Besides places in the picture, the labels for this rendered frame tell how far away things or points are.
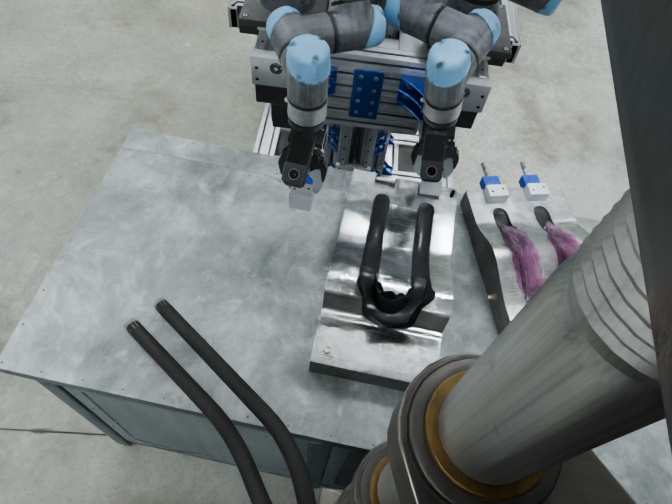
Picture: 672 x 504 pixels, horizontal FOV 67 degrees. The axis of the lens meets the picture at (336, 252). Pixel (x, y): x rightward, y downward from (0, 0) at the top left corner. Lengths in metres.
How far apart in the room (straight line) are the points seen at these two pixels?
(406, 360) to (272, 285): 0.35
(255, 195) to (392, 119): 0.55
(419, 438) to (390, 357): 0.76
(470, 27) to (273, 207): 0.62
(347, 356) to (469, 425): 0.80
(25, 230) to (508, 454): 2.35
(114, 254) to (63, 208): 1.22
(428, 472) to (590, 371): 0.16
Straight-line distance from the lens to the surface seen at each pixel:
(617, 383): 0.18
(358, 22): 1.04
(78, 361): 1.20
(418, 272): 1.12
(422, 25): 1.08
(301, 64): 0.91
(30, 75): 3.19
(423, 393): 0.33
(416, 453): 0.32
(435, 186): 1.23
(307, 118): 0.98
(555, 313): 0.18
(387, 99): 1.62
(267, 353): 1.12
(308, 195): 1.14
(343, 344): 1.07
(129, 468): 1.95
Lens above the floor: 1.85
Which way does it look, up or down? 57 degrees down
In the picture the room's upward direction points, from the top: 8 degrees clockwise
